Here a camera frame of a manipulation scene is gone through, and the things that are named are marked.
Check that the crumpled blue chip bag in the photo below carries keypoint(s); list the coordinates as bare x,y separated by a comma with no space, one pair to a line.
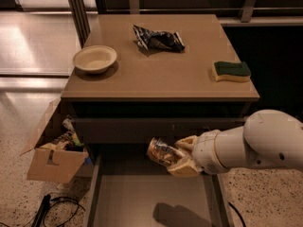
160,40

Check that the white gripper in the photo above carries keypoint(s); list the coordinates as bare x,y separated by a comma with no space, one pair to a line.
205,151

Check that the orange soda can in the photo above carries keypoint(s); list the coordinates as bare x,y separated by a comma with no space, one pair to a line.
163,154

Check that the metal railing frame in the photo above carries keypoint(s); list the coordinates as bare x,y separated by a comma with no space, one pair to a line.
234,12

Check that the green and yellow sponge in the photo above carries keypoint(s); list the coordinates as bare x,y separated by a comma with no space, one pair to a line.
231,71

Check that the tan drawer cabinet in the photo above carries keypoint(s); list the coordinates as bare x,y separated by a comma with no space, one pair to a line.
157,83

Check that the trash inside cardboard box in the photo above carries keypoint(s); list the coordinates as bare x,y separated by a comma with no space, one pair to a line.
67,141

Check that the white paper bowl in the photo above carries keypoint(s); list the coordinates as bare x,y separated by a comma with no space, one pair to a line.
95,59

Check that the open middle drawer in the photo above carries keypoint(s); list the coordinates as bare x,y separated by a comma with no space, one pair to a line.
129,190

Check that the black power adapter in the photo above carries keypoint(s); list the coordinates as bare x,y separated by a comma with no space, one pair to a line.
44,206

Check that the closed top drawer front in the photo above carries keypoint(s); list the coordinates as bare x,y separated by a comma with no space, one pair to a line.
142,130

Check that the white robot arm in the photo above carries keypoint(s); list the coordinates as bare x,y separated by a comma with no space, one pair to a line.
268,139

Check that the open cardboard box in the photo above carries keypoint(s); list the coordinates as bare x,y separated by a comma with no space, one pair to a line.
47,165

